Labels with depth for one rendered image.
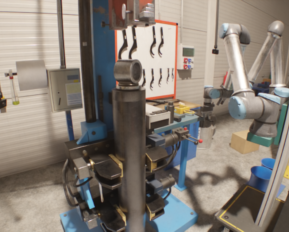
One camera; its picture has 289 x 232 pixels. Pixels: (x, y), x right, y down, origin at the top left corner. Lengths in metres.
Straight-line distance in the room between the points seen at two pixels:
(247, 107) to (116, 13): 1.02
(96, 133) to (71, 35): 2.02
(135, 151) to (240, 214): 1.22
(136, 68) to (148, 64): 2.47
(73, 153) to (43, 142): 1.92
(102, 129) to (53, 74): 0.74
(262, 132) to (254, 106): 0.20
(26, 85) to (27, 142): 1.55
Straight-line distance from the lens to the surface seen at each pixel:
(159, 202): 1.64
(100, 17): 1.53
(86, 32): 1.40
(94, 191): 1.67
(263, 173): 2.77
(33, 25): 3.03
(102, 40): 1.51
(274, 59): 1.97
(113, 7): 1.33
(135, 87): 1.11
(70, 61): 3.07
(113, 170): 1.18
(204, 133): 3.53
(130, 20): 0.99
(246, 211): 2.05
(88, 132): 1.36
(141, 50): 3.58
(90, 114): 1.44
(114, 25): 1.30
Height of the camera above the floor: 1.66
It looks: 18 degrees down
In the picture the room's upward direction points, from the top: straight up
